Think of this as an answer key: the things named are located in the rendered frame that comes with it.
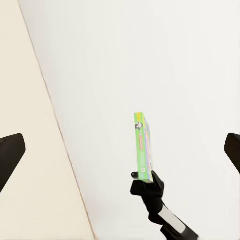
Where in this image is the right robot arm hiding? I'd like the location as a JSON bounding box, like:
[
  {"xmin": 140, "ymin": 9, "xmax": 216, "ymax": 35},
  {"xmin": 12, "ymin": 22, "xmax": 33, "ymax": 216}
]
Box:
[{"xmin": 130, "ymin": 170, "xmax": 204, "ymax": 240}]

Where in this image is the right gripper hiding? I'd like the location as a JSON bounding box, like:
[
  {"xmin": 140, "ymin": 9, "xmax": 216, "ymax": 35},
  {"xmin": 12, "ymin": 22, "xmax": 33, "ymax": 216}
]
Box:
[{"xmin": 130, "ymin": 170, "xmax": 166, "ymax": 208}]

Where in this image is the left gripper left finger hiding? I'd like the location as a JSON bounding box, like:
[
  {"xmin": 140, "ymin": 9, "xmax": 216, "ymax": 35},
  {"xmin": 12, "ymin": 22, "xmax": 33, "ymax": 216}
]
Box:
[{"xmin": 0, "ymin": 133, "xmax": 26, "ymax": 193}]

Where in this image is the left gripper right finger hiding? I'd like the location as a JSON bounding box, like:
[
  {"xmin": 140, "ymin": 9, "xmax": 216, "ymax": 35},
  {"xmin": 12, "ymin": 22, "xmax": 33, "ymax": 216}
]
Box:
[{"xmin": 224, "ymin": 133, "xmax": 240, "ymax": 173}]

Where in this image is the board game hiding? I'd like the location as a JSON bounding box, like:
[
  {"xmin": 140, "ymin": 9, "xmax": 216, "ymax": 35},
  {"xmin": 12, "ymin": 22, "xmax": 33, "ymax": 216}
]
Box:
[{"xmin": 134, "ymin": 112, "xmax": 154, "ymax": 184}]

